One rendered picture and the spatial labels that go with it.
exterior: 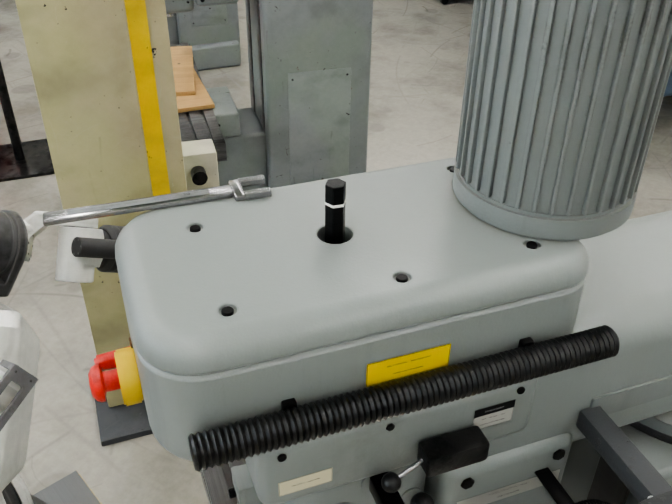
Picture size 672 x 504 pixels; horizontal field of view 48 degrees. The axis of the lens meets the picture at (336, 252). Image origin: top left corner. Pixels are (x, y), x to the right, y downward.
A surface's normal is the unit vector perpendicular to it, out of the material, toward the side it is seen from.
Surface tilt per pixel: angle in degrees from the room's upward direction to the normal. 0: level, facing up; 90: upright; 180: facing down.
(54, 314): 0
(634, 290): 0
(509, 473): 90
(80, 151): 90
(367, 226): 0
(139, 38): 90
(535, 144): 90
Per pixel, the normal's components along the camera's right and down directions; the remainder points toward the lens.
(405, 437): 0.35, 0.54
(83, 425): 0.01, -0.82
